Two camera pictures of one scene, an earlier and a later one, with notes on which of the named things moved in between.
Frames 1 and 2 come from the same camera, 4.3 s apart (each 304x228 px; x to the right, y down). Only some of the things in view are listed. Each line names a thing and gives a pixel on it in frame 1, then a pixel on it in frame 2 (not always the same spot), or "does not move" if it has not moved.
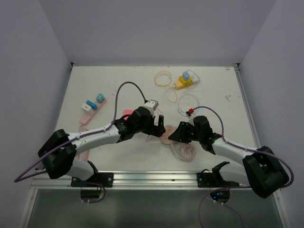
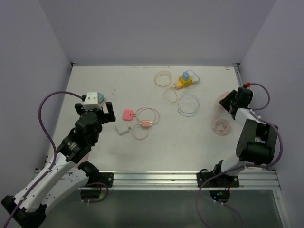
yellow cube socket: [185, 83] does not move
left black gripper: [154, 129] to [111, 117]
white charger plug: [151, 105] to [91, 101]
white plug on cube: [195, 79] does not move
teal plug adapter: [100, 97] does not move
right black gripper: [180, 136] to [224, 102]
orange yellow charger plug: [178, 85] does not move
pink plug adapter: [127, 111] does not move
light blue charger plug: [185, 76] does not move
